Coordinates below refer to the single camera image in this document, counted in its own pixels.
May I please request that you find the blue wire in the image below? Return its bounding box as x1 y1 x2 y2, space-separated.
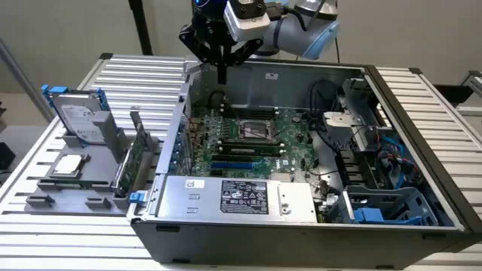
379 135 419 189

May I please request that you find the silver CPU chip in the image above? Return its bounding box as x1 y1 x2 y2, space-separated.
49 154 90 178

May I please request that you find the grey blue disk bay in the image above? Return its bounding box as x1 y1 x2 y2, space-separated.
340 185 440 226

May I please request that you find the black stand pole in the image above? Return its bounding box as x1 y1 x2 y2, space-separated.
126 0 153 56

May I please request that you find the hard disk with blue bracket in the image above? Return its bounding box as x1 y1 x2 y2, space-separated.
40 84 110 147

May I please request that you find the metal drive cage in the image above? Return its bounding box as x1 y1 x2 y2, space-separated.
336 77 392 152

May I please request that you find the black expansion slot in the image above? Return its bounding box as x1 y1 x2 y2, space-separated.
209 154 256 163

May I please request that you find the silver power supply unit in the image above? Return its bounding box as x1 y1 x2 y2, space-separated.
156 175 316 224

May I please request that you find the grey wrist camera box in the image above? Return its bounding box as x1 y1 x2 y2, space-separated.
224 0 272 42

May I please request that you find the blue expansion slot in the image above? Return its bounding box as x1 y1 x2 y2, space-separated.
209 161 253 170

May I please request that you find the black open PC case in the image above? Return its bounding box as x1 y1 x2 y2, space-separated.
126 55 474 265

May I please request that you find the green motherboard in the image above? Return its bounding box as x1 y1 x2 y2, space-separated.
187 108 320 181

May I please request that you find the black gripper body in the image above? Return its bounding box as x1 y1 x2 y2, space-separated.
191 0 236 50

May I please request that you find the grey parts rack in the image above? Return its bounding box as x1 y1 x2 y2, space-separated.
22 110 166 217

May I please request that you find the black box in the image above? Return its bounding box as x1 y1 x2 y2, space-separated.
0 142 16 170

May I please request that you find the grey aluminium frame bar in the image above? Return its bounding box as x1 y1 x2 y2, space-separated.
0 38 54 121

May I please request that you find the black camera cable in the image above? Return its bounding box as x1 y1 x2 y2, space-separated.
267 0 313 32

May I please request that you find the green graphics card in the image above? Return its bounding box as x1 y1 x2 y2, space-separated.
109 104 152 198

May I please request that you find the green RAM stick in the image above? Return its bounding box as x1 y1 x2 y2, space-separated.
38 177 110 189

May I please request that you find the black installed RAM stick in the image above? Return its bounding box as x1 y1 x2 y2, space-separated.
219 142 283 157

